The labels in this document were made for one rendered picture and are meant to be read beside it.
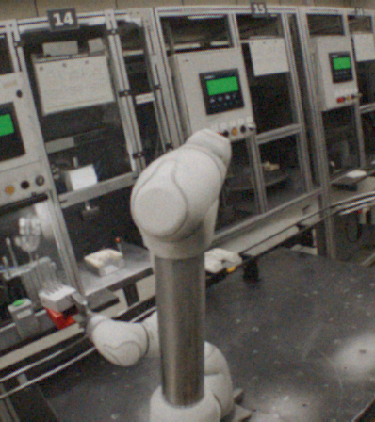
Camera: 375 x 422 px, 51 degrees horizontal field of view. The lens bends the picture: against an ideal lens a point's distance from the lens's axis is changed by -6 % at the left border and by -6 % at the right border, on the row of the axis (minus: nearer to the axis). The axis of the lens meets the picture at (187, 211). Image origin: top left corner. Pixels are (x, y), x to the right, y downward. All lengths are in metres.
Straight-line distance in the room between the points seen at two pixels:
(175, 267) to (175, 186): 0.17
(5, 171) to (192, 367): 1.01
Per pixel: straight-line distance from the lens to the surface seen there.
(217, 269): 1.82
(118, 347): 1.12
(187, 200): 0.65
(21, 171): 1.58
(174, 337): 0.84
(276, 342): 1.60
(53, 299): 1.54
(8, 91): 1.59
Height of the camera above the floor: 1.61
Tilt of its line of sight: 16 degrees down
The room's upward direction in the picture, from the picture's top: 11 degrees counter-clockwise
